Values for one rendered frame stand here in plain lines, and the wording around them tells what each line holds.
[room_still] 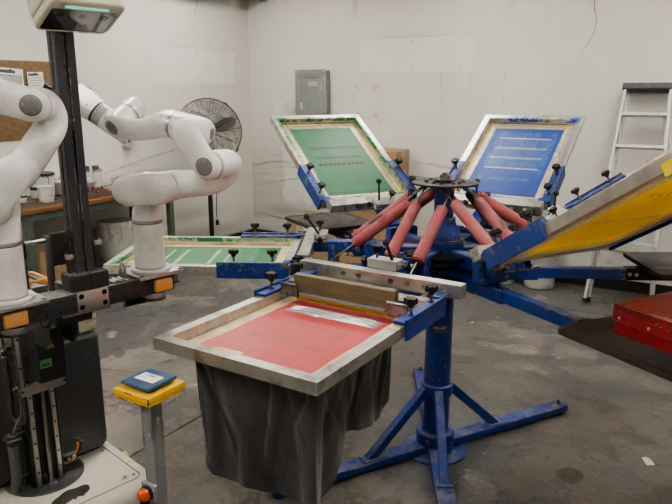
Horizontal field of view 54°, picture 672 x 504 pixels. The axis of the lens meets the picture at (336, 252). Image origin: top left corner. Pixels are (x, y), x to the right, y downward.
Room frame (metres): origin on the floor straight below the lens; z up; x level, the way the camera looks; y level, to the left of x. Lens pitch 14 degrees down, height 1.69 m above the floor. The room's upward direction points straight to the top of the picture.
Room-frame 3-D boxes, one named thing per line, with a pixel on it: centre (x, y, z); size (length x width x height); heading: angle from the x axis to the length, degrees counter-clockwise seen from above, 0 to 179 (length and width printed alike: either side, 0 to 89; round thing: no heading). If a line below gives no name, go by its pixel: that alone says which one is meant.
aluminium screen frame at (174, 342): (2.00, 0.08, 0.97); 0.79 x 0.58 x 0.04; 148
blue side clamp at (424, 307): (2.05, -0.28, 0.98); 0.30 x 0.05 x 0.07; 148
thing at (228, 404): (1.75, 0.24, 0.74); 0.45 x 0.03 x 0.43; 58
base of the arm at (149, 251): (2.06, 0.61, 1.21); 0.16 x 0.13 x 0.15; 47
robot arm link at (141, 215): (2.04, 0.60, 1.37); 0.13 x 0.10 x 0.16; 160
